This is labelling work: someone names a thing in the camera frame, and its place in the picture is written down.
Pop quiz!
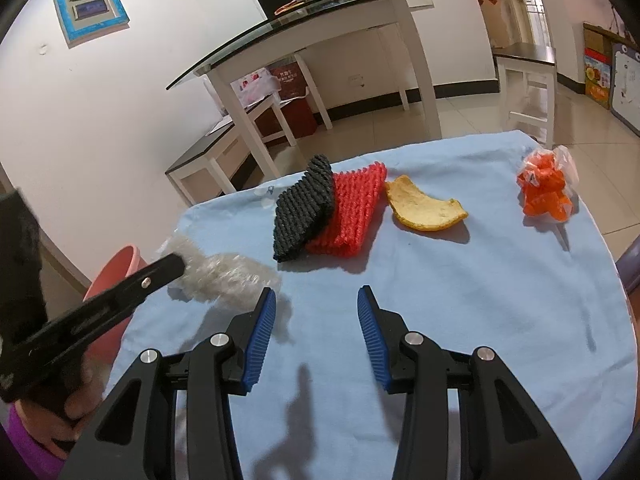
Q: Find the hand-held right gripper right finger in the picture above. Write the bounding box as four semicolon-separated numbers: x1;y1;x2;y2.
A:
356;285;583;480

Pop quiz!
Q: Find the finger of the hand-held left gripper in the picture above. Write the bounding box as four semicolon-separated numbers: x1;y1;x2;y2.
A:
47;253;186;367

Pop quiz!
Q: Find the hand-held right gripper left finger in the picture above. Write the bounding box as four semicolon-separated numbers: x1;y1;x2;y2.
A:
59;287;277;480

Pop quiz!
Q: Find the pink plastic bucket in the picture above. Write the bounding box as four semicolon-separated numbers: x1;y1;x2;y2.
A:
82;245;148;368

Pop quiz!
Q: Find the clear plastic wrap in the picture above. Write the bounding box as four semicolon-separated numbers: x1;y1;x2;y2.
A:
160;232;281;306

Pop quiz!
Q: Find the red foam net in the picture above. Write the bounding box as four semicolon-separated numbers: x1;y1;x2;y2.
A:
305;161;388;258

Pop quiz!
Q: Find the black foam net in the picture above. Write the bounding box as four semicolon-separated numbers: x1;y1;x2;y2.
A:
272;155;335;263

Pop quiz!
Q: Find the pale yellow fruit peel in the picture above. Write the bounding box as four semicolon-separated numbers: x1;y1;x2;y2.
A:
384;175;469;232

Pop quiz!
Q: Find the clear bag of orange peels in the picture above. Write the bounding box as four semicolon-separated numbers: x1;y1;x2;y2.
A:
516;145;579;223

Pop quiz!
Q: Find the person's left forearm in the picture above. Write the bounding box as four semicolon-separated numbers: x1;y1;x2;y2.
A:
5;400;66;480

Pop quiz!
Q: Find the person's left hand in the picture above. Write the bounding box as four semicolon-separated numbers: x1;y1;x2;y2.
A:
25;357;103;461

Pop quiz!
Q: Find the light blue floral cloth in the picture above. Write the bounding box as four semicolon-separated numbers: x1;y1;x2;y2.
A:
100;129;636;480

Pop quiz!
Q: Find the white dark-top bench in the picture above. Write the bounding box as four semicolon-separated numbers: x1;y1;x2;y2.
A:
165;92;296;206

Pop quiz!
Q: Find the dark red carton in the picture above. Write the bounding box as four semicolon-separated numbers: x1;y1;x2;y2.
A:
267;62;317;138

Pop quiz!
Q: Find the pink plastic bag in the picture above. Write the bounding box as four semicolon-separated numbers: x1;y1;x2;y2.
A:
202;72;278;111

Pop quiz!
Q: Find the pink purple child chair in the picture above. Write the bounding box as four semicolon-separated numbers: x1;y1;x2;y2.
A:
617;237;640;311

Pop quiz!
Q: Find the white glass-top table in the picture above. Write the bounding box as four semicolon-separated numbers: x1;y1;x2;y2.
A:
166;0;443;193

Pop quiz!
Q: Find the white dark-top stool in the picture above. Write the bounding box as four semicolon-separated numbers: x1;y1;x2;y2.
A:
492;43;557;143

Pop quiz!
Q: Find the colourful fruit box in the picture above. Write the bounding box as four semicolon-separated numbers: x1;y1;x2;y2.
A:
582;47;612;110

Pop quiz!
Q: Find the purple drawing board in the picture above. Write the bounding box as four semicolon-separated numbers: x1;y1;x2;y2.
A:
607;42;640;137

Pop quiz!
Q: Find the white door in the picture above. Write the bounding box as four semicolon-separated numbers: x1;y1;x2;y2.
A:
510;0;551;46

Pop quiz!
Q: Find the wooden cabinet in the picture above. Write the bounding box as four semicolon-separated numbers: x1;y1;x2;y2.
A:
582;21;631;51

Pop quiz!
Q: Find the blue framed wall panel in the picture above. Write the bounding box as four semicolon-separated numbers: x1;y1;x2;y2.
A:
51;0;132;43

